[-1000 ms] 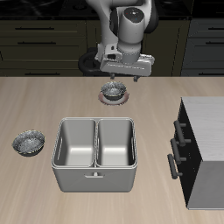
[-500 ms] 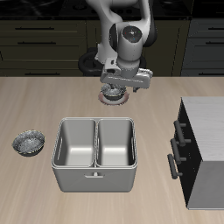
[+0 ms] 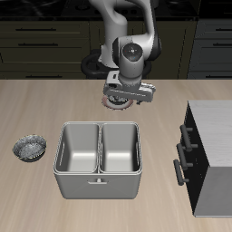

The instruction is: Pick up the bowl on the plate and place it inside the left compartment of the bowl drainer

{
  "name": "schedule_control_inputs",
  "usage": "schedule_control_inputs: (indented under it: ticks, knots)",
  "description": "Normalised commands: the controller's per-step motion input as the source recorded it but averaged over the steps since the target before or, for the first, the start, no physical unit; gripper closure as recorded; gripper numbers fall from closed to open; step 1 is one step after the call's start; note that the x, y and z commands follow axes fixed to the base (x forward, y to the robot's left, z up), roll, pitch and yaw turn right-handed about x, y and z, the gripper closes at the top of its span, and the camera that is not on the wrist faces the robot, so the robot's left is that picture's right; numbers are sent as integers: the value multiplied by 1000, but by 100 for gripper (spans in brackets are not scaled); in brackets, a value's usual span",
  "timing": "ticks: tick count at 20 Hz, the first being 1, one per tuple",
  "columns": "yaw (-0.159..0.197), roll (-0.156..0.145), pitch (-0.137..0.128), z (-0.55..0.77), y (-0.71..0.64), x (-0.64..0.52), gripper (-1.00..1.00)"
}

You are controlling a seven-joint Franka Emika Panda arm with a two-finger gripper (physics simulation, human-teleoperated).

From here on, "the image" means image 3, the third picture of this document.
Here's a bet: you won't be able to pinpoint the white basket with two bins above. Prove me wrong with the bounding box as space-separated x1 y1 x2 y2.
53 121 144 200

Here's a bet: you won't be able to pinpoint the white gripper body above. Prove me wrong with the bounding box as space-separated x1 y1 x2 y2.
102 81 158 104

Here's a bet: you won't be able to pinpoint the flat black base plate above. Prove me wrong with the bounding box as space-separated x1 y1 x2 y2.
80 49 152 81

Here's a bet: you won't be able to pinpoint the dark kitchen cupboards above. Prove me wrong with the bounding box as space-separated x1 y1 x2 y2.
0 0 232 81

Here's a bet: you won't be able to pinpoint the red-rimmed plate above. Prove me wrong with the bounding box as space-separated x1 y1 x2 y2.
101 95 135 111

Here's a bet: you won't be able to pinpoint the dark speckled bowl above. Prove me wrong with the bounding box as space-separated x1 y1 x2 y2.
107 94 130 106
12 134 48 163

